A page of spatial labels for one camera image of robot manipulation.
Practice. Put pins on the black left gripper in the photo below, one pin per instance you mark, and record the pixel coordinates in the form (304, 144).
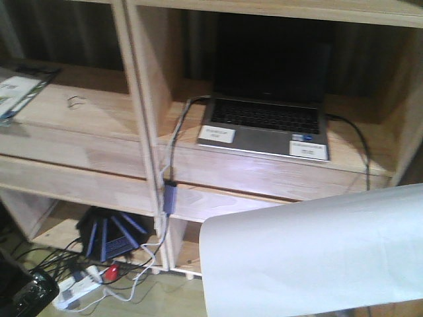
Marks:
(24, 292)

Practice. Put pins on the white paper stack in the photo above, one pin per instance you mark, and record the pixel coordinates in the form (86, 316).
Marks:
(315, 256)

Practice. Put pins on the white power strip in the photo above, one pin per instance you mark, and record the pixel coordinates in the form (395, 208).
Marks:
(71, 291)

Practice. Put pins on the blue black router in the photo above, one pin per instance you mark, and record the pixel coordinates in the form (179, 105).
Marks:
(107, 233)

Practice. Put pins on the light wooden shelf unit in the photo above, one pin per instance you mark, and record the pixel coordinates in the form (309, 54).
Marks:
(110, 138)

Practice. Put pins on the printed booklet on shelf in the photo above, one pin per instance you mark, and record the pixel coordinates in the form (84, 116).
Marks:
(20, 84)

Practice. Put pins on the left white laptop sticker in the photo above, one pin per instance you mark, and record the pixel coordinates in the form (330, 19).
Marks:
(219, 134)

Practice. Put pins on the white laptop sticker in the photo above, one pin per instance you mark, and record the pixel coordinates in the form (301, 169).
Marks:
(308, 150)
(219, 134)

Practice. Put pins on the grey curtain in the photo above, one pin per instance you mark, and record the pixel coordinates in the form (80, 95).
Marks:
(72, 32)

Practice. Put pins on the right white laptop sticker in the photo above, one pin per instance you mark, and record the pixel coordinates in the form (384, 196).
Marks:
(308, 150)

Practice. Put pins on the silver open laptop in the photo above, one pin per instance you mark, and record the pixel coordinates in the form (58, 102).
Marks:
(269, 82)

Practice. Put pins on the blue cable adapter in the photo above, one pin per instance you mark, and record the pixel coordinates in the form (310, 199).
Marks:
(170, 192)

